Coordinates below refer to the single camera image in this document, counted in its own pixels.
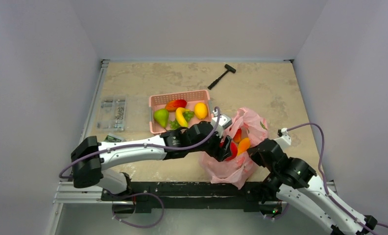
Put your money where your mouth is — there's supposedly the yellow fake banana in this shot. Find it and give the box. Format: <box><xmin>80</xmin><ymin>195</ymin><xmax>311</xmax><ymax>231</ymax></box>
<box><xmin>175</xmin><ymin>107</ymin><xmax>190</xmax><ymax>127</ymax></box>

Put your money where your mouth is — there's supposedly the pink plastic bag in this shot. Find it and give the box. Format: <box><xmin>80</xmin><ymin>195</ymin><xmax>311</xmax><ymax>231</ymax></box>
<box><xmin>198</xmin><ymin>107</ymin><xmax>269</xmax><ymax>189</ymax></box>

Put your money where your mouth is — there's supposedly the pink perforated plastic basket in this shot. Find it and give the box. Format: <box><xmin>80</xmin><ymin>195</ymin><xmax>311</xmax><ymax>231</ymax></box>
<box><xmin>148</xmin><ymin>90</ymin><xmax>213</xmax><ymax>135</ymax></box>

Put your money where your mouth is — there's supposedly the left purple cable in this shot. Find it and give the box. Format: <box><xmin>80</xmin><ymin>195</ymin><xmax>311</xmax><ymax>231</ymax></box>
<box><xmin>58</xmin><ymin>106</ymin><xmax>221</xmax><ymax>228</ymax></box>

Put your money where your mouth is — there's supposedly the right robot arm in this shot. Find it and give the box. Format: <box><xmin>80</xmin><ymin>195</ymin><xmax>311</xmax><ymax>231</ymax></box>
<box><xmin>247</xmin><ymin>139</ymin><xmax>378</xmax><ymax>235</ymax></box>

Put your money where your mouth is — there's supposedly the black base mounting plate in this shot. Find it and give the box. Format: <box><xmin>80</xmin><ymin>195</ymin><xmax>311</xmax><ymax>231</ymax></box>
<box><xmin>101</xmin><ymin>182</ymin><xmax>287</xmax><ymax>216</ymax></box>

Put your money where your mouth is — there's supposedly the black hammer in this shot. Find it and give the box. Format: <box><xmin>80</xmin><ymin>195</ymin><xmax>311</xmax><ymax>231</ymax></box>
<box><xmin>207</xmin><ymin>64</ymin><xmax>237</xmax><ymax>90</ymax></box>

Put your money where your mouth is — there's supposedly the yellow fake lemon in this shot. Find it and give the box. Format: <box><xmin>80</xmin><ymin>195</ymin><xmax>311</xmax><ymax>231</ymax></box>
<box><xmin>194</xmin><ymin>102</ymin><xmax>208</xmax><ymax>119</ymax></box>

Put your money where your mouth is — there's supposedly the green fake grape bunch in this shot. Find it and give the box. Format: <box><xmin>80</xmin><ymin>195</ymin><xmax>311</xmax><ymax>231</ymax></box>
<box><xmin>170</xmin><ymin>111</ymin><xmax>194</xmax><ymax>130</ymax></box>

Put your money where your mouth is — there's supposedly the aluminium frame rail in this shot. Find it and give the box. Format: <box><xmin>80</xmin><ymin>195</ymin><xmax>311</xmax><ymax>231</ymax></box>
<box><xmin>44</xmin><ymin>59</ymin><xmax>111</xmax><ymax>235</ymax></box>

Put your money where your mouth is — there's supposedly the green fake pear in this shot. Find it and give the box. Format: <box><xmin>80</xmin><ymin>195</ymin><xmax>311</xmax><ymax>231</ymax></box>
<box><xmin>153</xmin><ymin>108</ymin><xmax>169</xmax><ymax>129</ymax></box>

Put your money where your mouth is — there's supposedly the green labelled small box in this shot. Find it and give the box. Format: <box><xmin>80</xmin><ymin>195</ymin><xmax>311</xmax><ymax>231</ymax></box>
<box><xmin>104</xmin><ymin>134</ymin><xmax>124</xmax><ymax>142</ymax></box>

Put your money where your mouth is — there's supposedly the red fake apple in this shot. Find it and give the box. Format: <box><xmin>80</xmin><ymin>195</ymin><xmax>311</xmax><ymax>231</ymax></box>
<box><xmin>224</xmin><ymin>142</ymin><xmax>238</xmax><ymax>161</ymax></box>

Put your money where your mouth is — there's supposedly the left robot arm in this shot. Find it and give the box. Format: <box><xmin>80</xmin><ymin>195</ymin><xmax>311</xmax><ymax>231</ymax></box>
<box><xmin>71</xmin><ymin>119</ymin><xmax>231</xmax><ymax>200</ymax></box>

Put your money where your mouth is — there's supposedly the clear plastic screw organizer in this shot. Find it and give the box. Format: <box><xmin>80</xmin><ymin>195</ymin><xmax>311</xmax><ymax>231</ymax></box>
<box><xmin>96</xmin><ymin>95</ymin><xmax>127</xmax><ymax>132</ymax></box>

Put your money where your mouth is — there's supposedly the red orange fake mango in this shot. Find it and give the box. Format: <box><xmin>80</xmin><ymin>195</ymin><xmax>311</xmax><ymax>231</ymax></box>
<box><xmin>165</xmin><ymin>99</ymin><xmax>187</xmax><ymax>112</ymax></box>

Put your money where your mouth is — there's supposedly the orange yellow fake fruit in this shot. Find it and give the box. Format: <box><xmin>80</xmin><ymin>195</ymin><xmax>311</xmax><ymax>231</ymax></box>
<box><xmin>237</xmin><ymin>138</ymin><xmax>250</xmax><ymax>155</ymax></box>

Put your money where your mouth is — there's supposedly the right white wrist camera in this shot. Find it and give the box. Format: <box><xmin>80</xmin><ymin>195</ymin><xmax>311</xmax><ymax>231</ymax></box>
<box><xmin>275</xmin><ymin>128</ymin><xmax>291</xmax><ymax>150</ymax></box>

